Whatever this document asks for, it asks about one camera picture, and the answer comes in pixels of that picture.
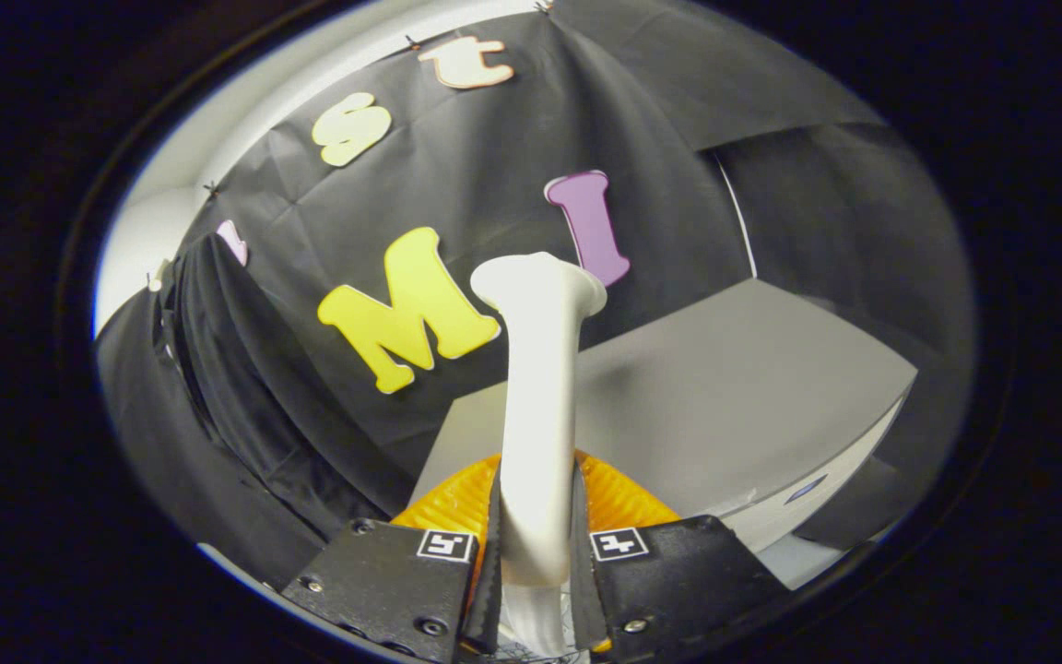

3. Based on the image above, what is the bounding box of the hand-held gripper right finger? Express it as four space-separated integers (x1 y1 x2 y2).
570 449 790 663

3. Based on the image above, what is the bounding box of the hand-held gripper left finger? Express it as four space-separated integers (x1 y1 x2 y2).
280 452 504 664

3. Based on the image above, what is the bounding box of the white garment steamer with hose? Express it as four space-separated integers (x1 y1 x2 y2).
471 252 608 658

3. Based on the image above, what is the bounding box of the black suit jacket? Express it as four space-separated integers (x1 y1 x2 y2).
155 232 412 540

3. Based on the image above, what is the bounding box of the grey cabinet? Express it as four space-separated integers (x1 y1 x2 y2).
407 279 919 591

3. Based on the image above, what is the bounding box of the black backdrop cloth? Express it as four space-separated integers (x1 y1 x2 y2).
96 0 974 591

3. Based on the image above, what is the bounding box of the white wall cable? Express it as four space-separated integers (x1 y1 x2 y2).
714 152 760 279

